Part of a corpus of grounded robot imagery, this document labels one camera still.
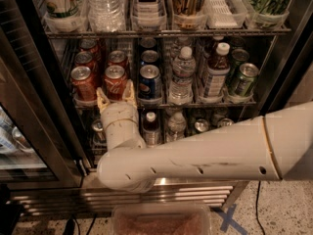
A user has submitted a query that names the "glass fridge door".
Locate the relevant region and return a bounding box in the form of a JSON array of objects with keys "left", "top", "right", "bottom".
[{"left": 0, "top": 26, "right": 83, "bottom": 191}]

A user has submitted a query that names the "middle green can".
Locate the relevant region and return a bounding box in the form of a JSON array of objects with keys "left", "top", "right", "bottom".
[{"left": 228, "top": 48, "right": 249, "bottom": 79}]

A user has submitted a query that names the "middle blue pepsi can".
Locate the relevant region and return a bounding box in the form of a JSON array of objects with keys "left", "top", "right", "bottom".
[{"left": 140, "top": 50, "right": 159, "bottom": 67}]

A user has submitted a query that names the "stainless steel fridge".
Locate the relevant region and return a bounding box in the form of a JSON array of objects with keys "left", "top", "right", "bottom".
[{"left": 0, "top": 0, "right": 313, "bottom": 215}]

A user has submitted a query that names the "back left red can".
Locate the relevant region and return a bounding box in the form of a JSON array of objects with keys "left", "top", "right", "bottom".
[{"left": 79, "top": 38, "right": 103, "bottom": 63}]

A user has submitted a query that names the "red coke can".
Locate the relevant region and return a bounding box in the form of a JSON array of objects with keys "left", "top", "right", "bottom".
[
  {"left": 104, "top": 65, "right": 127, "bottom": 101},
  {"left": 108, "top": 50, "right": 129, "bottom": 69}
]

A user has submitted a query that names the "middle left red can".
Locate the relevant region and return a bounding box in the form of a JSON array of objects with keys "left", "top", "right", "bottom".
[{"left": 74, "top": 51, "right": 101, "bottom": 81}]

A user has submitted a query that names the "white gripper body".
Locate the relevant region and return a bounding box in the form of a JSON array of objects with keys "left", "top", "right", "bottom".
[{"left": 100, "top": 101, "right": 146, "bottom": 151}]

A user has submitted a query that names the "clear water bottle middle shelf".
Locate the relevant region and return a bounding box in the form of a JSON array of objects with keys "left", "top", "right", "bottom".
[{"left": 168, "top": 46, "right": 196, "bottom": 105}]

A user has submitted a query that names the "white labelled bottle top shelf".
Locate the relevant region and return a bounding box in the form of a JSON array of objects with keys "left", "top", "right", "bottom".
[{"left": 132, "top": 0, "right": 166, "bottom": 31}]

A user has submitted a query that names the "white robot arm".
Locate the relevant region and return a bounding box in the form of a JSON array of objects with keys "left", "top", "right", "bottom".
[{"left": 97, "top": 81, "right": 313, "bottom": 193}]

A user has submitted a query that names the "water bottle bottom shelf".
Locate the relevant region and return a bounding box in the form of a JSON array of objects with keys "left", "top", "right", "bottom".
[{"left": 166, "top": 112, "right": 187, "bottom": 142}]

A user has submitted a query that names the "silver can bottom shelf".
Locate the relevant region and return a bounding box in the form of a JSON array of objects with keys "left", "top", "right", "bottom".
[{"left": 91, "top": 119, "right": 106, "bottom": 143}]

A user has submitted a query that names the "blue pepsi can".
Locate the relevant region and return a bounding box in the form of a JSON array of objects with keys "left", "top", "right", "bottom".
[
  {"left": 139, "top": 65, "right": 161, "bottom": 100},
  {"left": 140, "top": 50, "right": 159, "bottom": 67},
  {"left": 139, "top": 37, "right": 157, "bottom": 51}
]

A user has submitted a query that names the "back blue pepsi can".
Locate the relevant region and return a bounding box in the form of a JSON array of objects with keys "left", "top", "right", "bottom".
[{"left": 139, "top": 37, "right": 157, "bottom": 51}]

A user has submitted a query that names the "brown bottle bottom shelf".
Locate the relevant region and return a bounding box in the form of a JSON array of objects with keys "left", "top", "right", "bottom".
[{"left": 143, "top": 112, "right": 160, "bottom": 147}]

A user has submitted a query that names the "left green can bottom shelf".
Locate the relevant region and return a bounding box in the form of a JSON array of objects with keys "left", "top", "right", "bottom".
[{"left": 191, "top": 118, "right": 209, "bottom": 135}]

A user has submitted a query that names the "clear plastic bin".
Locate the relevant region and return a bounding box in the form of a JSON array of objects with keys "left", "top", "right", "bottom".
[{"left": 111, "top": 203, "right": 211, "bottom": 235}]

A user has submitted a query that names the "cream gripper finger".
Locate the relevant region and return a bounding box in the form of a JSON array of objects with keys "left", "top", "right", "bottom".
[
  {"left": 121, "top": 79, "right": 137, "bottom": 108},
  {"left": 96, "top": 87, "right": 111, "bottom": 113}
]

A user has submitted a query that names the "empty white plastic tray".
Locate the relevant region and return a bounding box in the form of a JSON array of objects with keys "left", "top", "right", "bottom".
[{"left": 204, "top": 0, "right": 247, "bottom": 29}]

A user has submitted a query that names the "front blue pepsi can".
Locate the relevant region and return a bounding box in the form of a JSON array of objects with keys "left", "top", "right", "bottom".
[{"left": 139, "top": 65, "right": 161, "bottom": 100}]

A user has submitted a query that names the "brown tea bottle white cap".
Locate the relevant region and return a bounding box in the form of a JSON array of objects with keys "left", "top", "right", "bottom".
[{"left": 201, "top": 42, "right": 230, "bottom": 98}]

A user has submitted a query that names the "front left red can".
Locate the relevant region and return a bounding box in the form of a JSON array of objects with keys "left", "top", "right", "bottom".
[{"left": 70, "top": 66, "right": 101, "bottom": 101}]

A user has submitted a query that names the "large water bottle top shelf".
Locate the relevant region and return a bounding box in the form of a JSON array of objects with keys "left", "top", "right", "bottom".
[{"left": 87, "top": 0, "right": 126, "bottom": 32}]

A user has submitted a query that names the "blue tape cross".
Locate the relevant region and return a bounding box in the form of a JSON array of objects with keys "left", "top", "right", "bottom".
[{"left": 217, "top": 204, "right": 247, "bottom": 235}]

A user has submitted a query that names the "right green can bottom shelf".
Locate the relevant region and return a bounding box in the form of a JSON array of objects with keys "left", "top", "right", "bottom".
[{"left": 217, "top": 117, "right": 234, "bottom": 128}]

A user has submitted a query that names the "front green can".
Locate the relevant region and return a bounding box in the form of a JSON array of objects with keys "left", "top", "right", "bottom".
[{"left": 228, "top": 63, "right": 259, "bottom": 97}]

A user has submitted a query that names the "black cable right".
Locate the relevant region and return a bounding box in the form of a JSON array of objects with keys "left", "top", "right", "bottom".
[{"left": 254, "top": 180, "right": 267, "bottom": 235}]

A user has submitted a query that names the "black cable plug left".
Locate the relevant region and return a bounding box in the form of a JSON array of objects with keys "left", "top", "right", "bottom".
[{"left": 63, "top": 215, "right": 80, "bottom": 235}]

